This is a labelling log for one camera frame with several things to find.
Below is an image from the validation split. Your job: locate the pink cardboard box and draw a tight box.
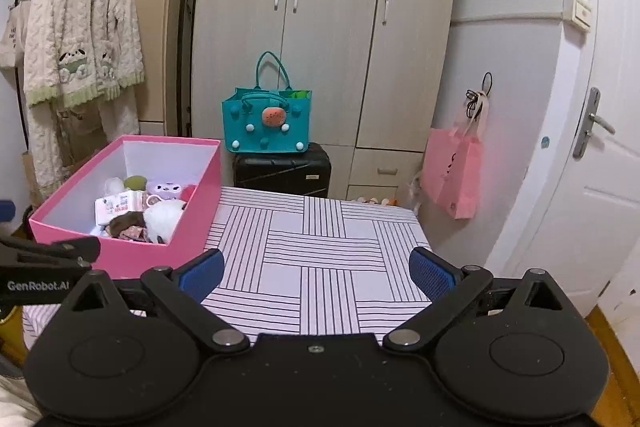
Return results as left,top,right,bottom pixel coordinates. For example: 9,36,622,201
28,135,222,280

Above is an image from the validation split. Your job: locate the black suitcase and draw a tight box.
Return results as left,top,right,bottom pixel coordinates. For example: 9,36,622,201
232,142,332,198

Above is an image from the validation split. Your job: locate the floral scrunchie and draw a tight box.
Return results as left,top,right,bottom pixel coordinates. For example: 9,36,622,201
117,224,151,242

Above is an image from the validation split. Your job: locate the silver door handle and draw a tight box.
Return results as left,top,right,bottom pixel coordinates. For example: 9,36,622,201
572,87,617,159

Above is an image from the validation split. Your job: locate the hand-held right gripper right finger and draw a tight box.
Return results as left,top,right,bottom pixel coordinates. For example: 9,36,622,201
383,247,582,351

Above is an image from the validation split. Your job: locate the clear plastic bag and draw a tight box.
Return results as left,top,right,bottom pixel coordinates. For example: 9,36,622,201
407,172,426,212

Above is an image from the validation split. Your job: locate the cream fluffy robe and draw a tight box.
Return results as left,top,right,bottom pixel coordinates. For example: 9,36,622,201
22,0,146,202

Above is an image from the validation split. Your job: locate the pink tote bag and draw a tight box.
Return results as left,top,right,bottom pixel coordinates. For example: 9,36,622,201
419,92,488,220

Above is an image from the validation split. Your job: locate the light switch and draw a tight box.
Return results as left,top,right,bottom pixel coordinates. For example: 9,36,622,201
562,0,592,32

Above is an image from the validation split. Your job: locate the canvas tote bag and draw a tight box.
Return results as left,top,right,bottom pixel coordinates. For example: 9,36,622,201
0,2,33,68

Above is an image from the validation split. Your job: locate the white tissue packet red print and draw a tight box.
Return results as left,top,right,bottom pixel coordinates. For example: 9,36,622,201
94,189,148,228

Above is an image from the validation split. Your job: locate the beige wardrobe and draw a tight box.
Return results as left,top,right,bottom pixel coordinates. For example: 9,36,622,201
105,0,460,202

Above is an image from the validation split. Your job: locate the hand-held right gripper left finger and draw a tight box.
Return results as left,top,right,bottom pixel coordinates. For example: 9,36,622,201
59,248,251,354

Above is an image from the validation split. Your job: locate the white plush with brown tail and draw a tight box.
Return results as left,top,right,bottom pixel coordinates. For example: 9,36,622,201
107,199,188,244

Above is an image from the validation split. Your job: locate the purple plush toy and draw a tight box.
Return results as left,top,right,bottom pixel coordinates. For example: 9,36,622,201
147,179,187,202

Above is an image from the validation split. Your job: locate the white door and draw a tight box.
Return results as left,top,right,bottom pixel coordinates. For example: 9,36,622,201
495,0,640,308

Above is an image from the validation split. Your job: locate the teal felt handbag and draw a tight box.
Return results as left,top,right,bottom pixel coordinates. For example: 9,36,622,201
221,52,313,154

